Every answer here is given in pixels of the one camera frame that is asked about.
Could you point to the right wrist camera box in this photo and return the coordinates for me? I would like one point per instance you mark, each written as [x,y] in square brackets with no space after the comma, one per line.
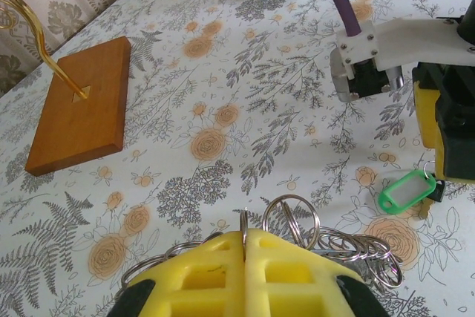
[401,38]

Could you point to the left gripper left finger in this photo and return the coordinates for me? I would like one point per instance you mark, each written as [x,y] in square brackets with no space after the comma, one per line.
[193,287]

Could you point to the key with black head cover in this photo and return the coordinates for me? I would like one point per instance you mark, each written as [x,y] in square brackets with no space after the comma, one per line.
[438,191]

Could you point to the green key tag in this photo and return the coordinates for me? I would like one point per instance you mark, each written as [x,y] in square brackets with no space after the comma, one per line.
[408,191]

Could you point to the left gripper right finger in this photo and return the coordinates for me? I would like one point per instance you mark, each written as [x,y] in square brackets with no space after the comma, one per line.
[297,287]

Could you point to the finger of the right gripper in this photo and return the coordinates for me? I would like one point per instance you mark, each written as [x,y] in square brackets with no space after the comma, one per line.
[456,139]

